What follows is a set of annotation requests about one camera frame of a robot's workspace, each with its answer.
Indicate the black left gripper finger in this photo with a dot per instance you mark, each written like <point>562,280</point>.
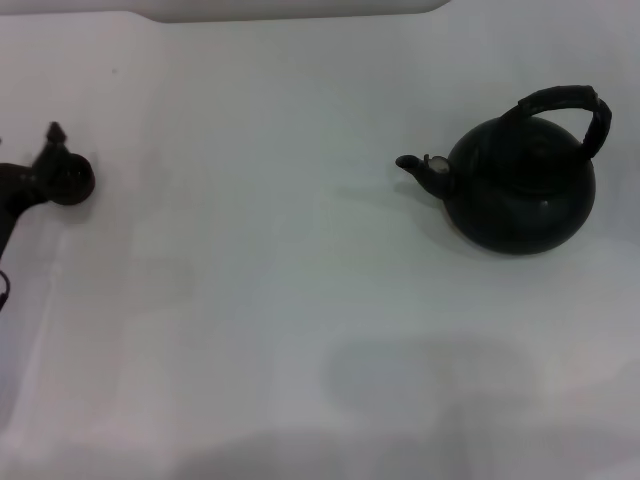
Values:
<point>52,142</point>
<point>42,201</point>

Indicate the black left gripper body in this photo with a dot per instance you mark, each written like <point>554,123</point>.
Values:
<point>15,190</point>

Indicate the small dark teacup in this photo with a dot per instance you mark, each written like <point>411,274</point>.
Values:
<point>75,182</point>

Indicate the black round teapot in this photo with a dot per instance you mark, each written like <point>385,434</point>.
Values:
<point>520,200</point>

